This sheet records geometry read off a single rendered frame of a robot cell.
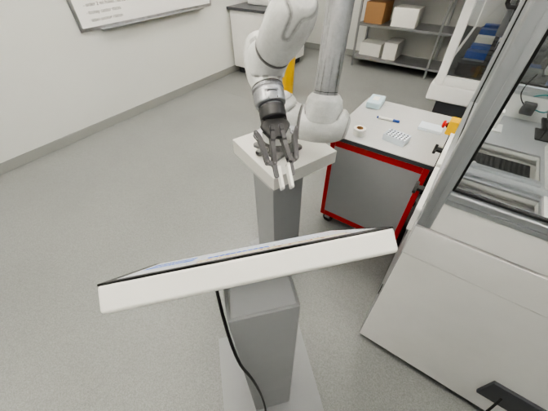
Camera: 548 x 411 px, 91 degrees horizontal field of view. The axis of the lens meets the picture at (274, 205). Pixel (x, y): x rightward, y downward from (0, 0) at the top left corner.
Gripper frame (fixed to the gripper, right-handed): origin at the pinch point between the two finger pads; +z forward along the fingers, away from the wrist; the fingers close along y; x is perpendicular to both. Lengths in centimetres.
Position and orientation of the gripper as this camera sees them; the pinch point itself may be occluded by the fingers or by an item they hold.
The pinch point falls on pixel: (285, 176)
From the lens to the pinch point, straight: 75.3
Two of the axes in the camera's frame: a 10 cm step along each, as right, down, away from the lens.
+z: 1.9, 9.8, -0.9
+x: -1.7, 1.3, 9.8
